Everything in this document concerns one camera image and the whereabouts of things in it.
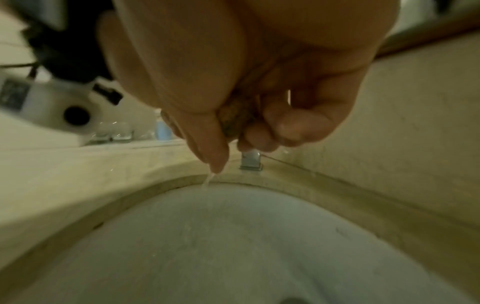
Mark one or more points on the person's right hand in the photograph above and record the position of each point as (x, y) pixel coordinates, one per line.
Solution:
(210, 53)

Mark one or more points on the small brown sponge piece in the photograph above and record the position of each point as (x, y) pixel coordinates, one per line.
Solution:
(236, 117)

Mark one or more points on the blue bottle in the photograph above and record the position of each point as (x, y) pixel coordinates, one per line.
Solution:
(163, 129)

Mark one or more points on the chrome faucet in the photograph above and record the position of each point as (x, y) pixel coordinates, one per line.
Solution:
(251, 161)

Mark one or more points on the clear drinking glass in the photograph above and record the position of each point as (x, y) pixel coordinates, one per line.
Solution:
(123, 133)
(101, 135)

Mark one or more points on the white sink basin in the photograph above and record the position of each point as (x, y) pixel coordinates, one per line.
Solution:
(240, 249)

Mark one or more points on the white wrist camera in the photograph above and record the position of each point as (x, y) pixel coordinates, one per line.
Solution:
(41, 98)

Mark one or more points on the brown wooden mirror frame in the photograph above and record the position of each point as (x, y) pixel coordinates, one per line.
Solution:
(423, 35)

